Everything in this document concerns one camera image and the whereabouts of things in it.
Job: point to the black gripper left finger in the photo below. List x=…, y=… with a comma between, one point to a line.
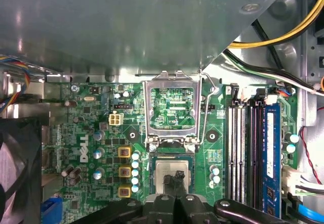
x=159, y=208

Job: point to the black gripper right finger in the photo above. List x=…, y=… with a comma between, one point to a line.
x=189, y=208

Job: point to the silver CPU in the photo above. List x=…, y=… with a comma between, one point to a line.
x=162, y=168

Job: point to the metal socket cover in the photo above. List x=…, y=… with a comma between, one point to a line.
x=174, y=83

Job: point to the CPU socket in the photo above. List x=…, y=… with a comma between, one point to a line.
x=152, y=183

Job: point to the silver blue capacitor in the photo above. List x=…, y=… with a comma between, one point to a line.
x=135, y=164
x=135, y=173
x=135, y=189
x=136, y=155
x=216, y=179
x=215, y=169
x=293, y=138
x=291, y=148
x=98, y=135
x=98, y=174
x=135, y=181
x=98, y=153

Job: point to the yellow framed inductor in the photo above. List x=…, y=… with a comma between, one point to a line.
x=124, y=191
x=125, y=172
x=124, y=153

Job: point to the RAM slot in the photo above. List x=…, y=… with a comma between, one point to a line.
x=242, y=145
x=232, y=145
x=255, y=145

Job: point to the green motherboard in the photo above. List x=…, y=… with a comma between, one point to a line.
x=114, y=132

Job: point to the white four-pin power socket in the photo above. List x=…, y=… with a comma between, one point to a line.
x=116, y=119

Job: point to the RAM stick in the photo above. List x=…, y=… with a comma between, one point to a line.
x=272, y=145

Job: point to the blue port connector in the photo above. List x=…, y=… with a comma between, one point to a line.
x=53, y=211

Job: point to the silver board screw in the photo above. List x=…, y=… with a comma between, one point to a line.
x=74, y=88

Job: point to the black case fan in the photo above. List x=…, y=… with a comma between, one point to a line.
x=25, y=143

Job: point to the grey power supply unit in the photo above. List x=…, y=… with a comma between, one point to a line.
x=126, y=31

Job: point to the black PC case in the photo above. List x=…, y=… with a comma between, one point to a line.
x=307, y=56

